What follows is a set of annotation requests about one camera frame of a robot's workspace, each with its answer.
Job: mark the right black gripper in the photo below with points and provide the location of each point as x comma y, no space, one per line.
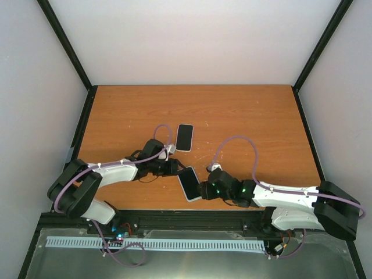
206,192

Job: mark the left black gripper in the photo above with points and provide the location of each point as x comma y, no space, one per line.
172,168

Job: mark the beige phone case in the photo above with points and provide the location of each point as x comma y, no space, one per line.
184,137

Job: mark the light blue phone case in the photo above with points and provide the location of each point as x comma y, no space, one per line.
180,186

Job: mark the black screen phone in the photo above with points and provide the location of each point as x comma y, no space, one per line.
185,136

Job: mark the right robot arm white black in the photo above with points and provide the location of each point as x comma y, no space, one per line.
326,207

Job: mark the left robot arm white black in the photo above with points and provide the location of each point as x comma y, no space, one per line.
74,191

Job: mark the small circuit board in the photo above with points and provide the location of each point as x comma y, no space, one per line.
123,231

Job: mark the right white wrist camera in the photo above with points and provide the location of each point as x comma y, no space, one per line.
214,167

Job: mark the black aluminium frame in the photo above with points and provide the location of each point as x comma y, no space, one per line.
183,221

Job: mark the light blue cable duct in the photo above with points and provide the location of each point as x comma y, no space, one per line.
164,245

